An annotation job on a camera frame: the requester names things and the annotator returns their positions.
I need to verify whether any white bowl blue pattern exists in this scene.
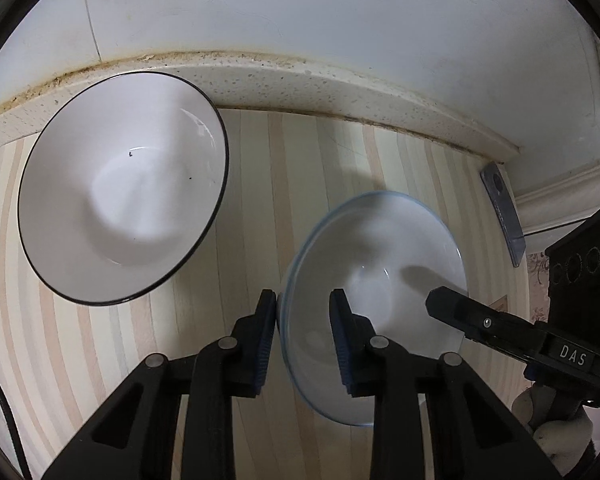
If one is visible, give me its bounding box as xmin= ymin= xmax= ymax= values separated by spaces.
xmin=278 ymin=191 xmax=467 ymax=427

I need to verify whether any white bowl black rim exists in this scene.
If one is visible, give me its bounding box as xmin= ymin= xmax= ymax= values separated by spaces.
xmin=17 ymin=72 xmax=230 ymax=307

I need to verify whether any striped cat table mat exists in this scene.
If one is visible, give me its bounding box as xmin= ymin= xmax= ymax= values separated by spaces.
xmin=0 ymin=110 xmax=530 ymax=478

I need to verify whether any blue smartphone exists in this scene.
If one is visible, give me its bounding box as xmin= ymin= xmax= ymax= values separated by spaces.
xmin=480 ymin=162 xmax=526 ymax=268

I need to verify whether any black cable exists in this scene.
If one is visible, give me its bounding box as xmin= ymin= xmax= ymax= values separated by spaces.
xmin=0 ymin=349 xmax=34 ymax=480

